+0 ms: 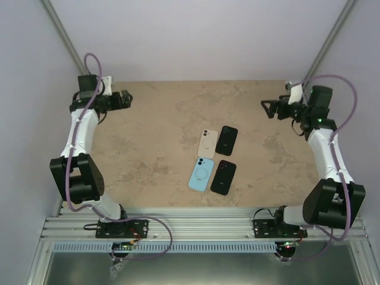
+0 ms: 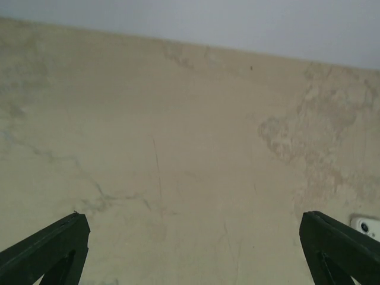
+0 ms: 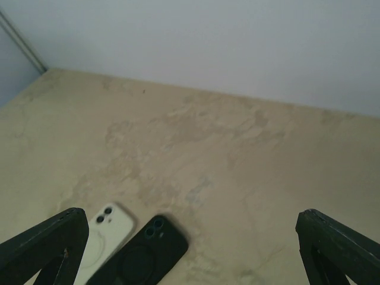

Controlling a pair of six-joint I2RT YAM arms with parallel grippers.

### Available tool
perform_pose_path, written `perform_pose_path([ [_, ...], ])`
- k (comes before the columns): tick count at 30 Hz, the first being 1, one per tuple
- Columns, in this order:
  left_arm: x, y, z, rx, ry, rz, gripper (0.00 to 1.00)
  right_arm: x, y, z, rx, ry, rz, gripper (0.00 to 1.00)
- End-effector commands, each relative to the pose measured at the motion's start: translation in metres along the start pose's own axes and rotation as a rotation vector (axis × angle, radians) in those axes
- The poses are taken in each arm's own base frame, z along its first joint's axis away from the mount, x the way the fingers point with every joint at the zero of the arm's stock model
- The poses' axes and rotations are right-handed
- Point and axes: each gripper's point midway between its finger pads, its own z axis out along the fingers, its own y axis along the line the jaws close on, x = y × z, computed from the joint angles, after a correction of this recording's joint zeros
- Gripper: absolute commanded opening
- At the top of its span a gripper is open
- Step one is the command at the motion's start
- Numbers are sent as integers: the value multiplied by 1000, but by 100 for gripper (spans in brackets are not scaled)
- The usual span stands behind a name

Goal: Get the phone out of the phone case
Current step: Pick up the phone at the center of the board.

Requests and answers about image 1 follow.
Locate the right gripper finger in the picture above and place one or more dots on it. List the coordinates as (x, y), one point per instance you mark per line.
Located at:
(270, 104)
(271, 112)

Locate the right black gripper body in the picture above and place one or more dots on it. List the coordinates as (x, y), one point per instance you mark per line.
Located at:
(284, 114)

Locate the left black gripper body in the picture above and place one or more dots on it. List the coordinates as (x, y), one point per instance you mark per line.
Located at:
(113, 105)

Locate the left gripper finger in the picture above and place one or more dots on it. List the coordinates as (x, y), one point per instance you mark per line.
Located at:
(126, 104)
(126, 96)

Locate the beige phone case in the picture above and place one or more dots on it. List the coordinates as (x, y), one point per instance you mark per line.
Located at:
(207, 144)

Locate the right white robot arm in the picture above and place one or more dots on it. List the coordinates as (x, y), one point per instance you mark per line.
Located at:
(336, 199)

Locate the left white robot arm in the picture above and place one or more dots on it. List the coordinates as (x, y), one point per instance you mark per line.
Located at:
(79, 180)

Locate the black cased phone upper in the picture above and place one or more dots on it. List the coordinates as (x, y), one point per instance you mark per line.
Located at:
(226, 140)

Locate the black cased phone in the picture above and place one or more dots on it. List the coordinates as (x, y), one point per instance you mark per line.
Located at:
(226, 140)
(223, 178)

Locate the black cased phone lower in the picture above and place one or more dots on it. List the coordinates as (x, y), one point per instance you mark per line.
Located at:
(223, 178)

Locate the light blue cased phone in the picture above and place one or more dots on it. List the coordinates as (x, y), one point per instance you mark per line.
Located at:
(201, 174)

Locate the right circuit board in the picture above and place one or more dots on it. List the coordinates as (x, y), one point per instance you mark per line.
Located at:
(291, 244)

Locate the circuit board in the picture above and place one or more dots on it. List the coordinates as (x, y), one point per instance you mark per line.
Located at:
(291, 244)
(124, 246)

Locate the left circuit board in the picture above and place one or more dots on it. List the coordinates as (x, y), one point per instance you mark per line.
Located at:
(124, 246)

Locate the clear plastic bag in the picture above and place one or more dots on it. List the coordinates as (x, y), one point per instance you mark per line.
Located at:
(117, 266)

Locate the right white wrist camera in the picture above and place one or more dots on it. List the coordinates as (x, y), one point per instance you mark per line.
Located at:
(295, 89)

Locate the right aluminium corner post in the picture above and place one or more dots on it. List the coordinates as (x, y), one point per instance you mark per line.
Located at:
(338, 25)

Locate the aluminium corner post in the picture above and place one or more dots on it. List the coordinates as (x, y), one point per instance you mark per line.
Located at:
(63, 35)
(338, 25)

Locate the left aluminium corner post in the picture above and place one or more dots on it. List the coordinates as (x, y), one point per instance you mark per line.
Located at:
(63, 35)

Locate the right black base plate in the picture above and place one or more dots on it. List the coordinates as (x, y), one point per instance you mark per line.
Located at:
(269, 228)

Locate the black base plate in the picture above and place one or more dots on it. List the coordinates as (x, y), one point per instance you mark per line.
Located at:
(132, 229)
(269, 228)

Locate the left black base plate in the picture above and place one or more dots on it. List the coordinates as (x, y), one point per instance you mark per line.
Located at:
(132, 229)

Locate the aluminium rail frame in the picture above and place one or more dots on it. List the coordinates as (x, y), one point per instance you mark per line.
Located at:
(316, 261)

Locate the blue slotted cable duct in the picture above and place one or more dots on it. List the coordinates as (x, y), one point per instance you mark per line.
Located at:
(154, 247)

